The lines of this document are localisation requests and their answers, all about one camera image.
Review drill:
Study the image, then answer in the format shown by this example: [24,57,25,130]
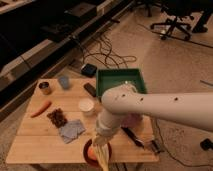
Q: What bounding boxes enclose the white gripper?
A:
[92,125,117,146]

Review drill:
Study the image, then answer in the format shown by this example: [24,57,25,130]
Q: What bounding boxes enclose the yellow banana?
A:
[93,144,109,171]

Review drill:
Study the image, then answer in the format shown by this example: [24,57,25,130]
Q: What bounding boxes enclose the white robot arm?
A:
[92,84,213,146]

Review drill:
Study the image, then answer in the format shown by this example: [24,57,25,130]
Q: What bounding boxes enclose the dark purple bowl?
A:
[121,114,142,128]

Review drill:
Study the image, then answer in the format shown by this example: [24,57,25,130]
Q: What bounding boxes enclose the red bowl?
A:
[83,139,112,167]

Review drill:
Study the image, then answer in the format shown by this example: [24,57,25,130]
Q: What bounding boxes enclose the white cup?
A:
[78,98,95,116]

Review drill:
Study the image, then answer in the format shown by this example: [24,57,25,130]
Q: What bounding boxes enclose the orange fruit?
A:
[87,146,97,160]

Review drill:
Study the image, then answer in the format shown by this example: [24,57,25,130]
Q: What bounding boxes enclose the blue cloth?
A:
[59,119,86,144]

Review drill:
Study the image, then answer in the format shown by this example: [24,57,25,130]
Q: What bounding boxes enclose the small black remote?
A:
[84,83,96,97]

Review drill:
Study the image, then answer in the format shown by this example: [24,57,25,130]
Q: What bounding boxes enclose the green plastic tray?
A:
[96,68,146,98]

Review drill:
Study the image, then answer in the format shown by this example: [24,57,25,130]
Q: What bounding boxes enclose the brown snack bar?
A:
[47,108,67,128]

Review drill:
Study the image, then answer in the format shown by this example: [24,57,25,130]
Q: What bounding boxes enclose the black tongs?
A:
[122,127,161,154]

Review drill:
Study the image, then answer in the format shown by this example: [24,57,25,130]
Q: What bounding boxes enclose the black power box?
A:
[81,63,97,78]

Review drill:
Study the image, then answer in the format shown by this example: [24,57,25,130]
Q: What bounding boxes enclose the blue plastic cup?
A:
[58,76,70,90]

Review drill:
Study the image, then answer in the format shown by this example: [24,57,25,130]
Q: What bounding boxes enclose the orange carrot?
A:
[30,101,52,118]

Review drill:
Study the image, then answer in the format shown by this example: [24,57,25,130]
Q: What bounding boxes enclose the metal can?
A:
[39,82,52,95]

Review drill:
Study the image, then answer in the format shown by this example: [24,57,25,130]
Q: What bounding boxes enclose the black floor device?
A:
[200,138,213,151]

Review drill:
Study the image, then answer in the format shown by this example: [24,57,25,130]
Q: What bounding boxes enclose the black office chair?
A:
[133,0,213,42]

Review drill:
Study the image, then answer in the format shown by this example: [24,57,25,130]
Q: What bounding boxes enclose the black floor cables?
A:
[71,31,138,69]

